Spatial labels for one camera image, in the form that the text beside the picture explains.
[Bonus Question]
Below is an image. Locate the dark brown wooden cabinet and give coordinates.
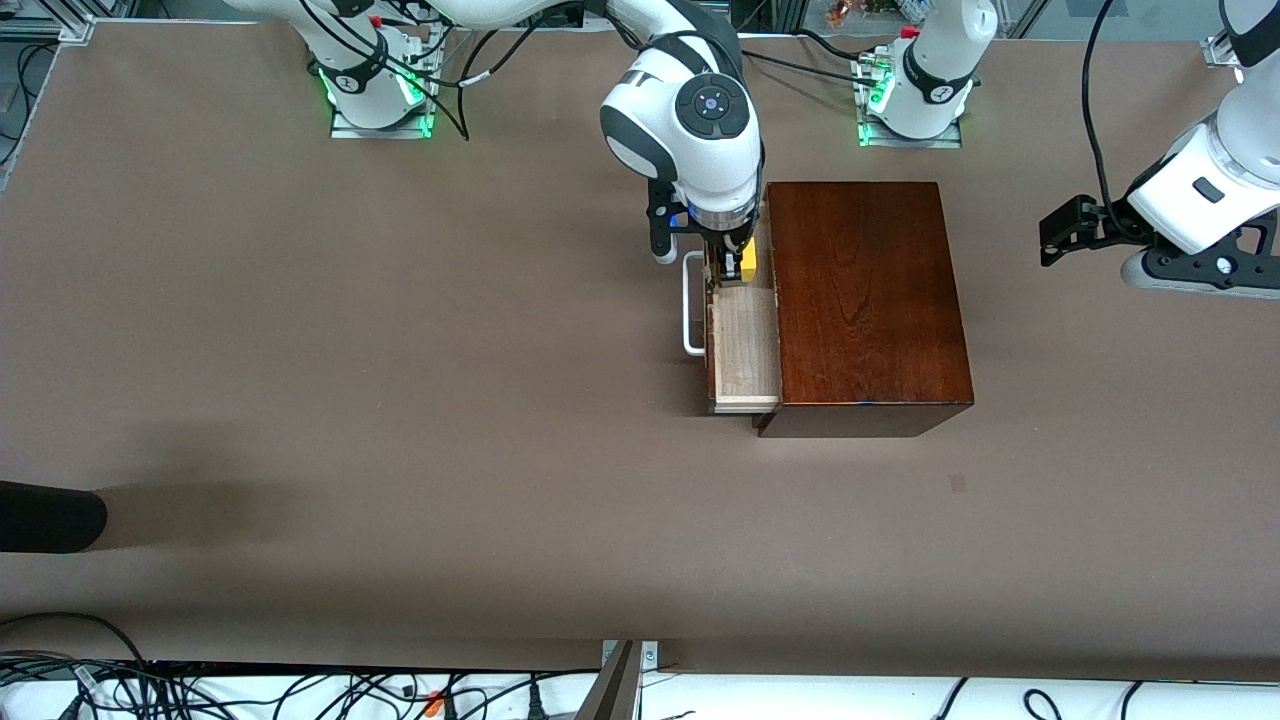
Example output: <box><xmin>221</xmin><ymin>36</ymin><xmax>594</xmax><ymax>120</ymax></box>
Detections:
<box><xmin>752</xmin><ymin>181</ymin><xmax>976</xmax><ymax>439</ymax></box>

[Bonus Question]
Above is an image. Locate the black arched cable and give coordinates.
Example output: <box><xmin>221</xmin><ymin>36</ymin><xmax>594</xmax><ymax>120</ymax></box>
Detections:
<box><xmin>0</xmin><ymin>612</ymin><xmax>151</xmax><ymax>669</ymax></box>

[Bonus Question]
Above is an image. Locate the black cable across table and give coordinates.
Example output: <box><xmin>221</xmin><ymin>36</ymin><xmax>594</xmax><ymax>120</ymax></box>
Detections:
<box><xmin>740</xmin><ymin>45</ymin><xmax>881</xmax><ymax>86</ymax></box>

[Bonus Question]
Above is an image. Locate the aluminium corner frame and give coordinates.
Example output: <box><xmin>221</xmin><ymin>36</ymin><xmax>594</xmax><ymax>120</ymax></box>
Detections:
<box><xmin>40</xmin><ymin>0</ymin><xmax>141</xmax><ymax>43</ymax></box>

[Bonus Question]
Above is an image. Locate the black cylinder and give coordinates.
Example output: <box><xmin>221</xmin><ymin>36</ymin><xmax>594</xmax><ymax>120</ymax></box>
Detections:
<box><xmin>0</xmin><ymin>480</ymin><xmax>108</xmax><ymax>554</ymax></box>

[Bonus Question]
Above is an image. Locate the metal bracket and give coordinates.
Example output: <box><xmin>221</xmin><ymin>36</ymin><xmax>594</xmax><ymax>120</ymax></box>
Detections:
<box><xmin>602</xmin><ymin>640</ymin><xmax>661</xmax><ymax>673</ymax></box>

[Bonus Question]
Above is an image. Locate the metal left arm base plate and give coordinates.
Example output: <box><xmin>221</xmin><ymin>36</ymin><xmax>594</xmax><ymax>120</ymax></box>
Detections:
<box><xmin>857</xmin><ymin>50</ymin><xmax>963</xmax><ymax>149</ymax></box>

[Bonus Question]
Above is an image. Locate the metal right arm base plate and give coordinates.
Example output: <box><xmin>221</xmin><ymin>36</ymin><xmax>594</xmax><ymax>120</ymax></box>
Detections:
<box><xmin>330</xmin><ymin>40</ymin><xmax>433</xmax><ymax>139</ymax></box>

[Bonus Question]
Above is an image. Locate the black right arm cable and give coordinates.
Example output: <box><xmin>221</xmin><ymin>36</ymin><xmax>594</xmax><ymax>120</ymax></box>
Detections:
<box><xmin>300</xmin><ymin>0</ymin><xmax>601</xmax><ymax>141</ymax></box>

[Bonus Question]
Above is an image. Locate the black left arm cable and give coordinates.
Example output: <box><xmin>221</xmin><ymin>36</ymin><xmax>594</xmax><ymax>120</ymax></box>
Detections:
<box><xmin>1083</xmin><ymin>0</ymin><xmax>1131</xmax><ymax>216</ymax></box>

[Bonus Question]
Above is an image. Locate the dark grey bar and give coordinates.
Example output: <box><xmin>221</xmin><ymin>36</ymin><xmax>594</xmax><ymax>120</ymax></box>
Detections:
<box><xmin>578</xmin><ymin>640</ymin><xmax>643</xmax><ymax>720</ymax></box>

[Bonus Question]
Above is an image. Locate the wooden drawer with white handle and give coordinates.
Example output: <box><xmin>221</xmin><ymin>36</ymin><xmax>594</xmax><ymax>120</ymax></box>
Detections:
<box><xmin>683</xmin><ymin>225</ymin><xmax>783</xmax><ymax>415</ymax></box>

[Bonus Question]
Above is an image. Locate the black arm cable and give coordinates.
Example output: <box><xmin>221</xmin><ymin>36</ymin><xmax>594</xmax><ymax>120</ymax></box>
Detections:
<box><xmin>1083</xmin><ymin>0</ymin><xmax>1131</xmax><ymax>216</ymax></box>
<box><xmin>300</xmin><ymin>0</ymin><xmax>601</xmax><ymax>141</ymax></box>

